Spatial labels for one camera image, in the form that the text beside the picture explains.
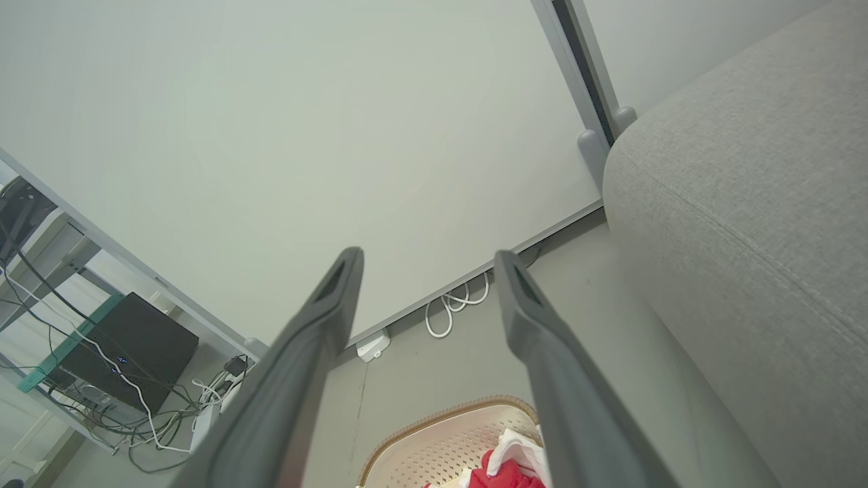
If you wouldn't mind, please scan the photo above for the grey metal desk frame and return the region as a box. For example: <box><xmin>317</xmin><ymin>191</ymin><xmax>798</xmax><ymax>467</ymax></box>
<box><xmin>0</xmin><ymin>211</ymin><xmax>102</xmax><ymax>333</ymax></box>

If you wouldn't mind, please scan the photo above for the black computer box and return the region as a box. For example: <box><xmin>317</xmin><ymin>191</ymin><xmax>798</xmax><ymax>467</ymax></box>
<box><xmin>58</xmin><ymin>291</ymin><xmax>201</xmax><ymax>418</ymax></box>

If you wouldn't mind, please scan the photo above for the white wall plug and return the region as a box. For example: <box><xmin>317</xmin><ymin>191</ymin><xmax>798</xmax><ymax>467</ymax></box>
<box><xmin>355</xmin><ymin>329</ymin><xmax>392</xmax><ymax>363</ymax></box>

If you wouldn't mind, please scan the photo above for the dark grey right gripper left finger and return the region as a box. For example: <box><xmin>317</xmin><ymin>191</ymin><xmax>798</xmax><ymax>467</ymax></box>
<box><xmin>170</xmin><ymin>246</ymin><xmax>366</xmax><ymax>488</ymax></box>

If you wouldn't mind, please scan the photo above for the black device on desk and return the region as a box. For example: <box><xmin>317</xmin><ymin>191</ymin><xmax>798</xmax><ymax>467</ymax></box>
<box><xmin>0</xmin><ymin>176</ymin><xmax>58</xmax><ymax>265</ymax></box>

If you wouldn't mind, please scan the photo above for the cream perforated laundry basket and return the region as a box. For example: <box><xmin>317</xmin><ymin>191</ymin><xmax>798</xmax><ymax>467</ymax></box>
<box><xmin>357</xmin><ymin>395</ymin><xmax>543</xmax><ymax>488</ymax></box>

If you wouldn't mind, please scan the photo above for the coiled white cable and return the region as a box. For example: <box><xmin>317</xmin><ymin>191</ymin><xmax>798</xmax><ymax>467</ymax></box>
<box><xmin>424</xmin><ymin>271</ymin><xmax>490</xmax><ymax>340</ymax></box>

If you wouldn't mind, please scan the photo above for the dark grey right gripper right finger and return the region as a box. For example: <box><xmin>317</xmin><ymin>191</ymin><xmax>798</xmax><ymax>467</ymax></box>
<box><xmin>494</xmin><ymin>249</ymin><xmax>679</xmax><ymax>488</ymax></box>

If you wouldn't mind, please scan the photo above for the white power strip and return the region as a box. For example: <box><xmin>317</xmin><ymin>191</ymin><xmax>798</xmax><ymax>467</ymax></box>
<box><xmin>190</xmin><ymin>400</ymin><xmax>226</xmax><ymax>453</ymax></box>

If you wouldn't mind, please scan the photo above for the red and white garment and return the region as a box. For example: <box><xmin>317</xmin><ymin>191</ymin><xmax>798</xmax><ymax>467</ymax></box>
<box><xmin>424</xmin><ymin>427</ymin><xmax>553</xmax><ymax>488</ymax></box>

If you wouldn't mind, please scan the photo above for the grey fabric sofa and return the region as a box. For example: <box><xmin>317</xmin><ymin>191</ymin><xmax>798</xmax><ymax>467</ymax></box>
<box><xmin>602</xmin><ymin>0</ymin><xmax>868</xmax><ymax>488</ymax></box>

